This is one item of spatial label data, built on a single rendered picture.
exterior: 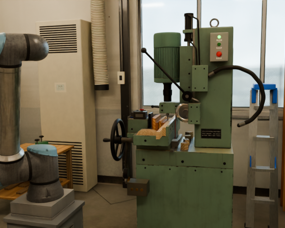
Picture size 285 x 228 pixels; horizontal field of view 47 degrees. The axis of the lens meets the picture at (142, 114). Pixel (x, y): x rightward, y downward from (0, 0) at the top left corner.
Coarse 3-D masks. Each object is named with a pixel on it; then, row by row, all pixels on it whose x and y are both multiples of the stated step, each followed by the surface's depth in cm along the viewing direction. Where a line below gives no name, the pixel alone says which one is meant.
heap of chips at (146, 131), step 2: (140, 130) 198; (142, 130) 195; (144, 130) 194; (146, 130) 194; (148, 130) 194; (150, 130) 194; (152, 130) 194; (154, 130) 196; (138, 132) 195; (140, 132) 194; (142, 132) 193; (144, 132) 193; (146, 132) 193; (148, 132) 193; (150, 132) 192; (152, 132) 192; (154, 132) 193; (136, 134) 194; (138, 134) 194; (140, 134) 193; (142, 134) 193; (144, 134) 193; (146, 134) 192; (148, 134) 192; (150, 134) 192; (152, 134) 192; (154, 134) 192
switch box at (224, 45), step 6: (210, 36) 186; (216, 36) 185; (222, 36) 185; (210, 42) 187; (216, 42) 186; (222, 42) 185; (210, 48) 187; (222, 48) 185; (210, 54) 187; (222, 54) 186; (210, 60) 188; (216, 60) 187; (222, 60) 186
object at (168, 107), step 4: (160, 104) 211; (164, 104) 211; (168, 104) 210; (172, 104) 210; (176, 104) 209; (160, 108) 212; (164, 108) 211; (168, 108) 211; (172, 108) 210; (160, 112) 212; (164, 112) 211; (168, 112) 211; (172, 112) 210
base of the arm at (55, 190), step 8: (32, 184) 167; (40, 184) 166; (48, 184) 167; (56, 184) 171; (32, 192) 167; (40, 192) 166; (48, 192) 167; (56, 192) 169; (32, 200) 166; (40, 200) 165; (48, 200) 166
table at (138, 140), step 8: (144, 128) 214; (176, 128) 226; (128, 136) 216; (136, 136) 193; (144, 136) 191; (152, 136) 190; (168, 136) 189; (136, 144) 193; (144, 144) 192; (152, 144) 191; (160, 144) 190; (168, 144) 189
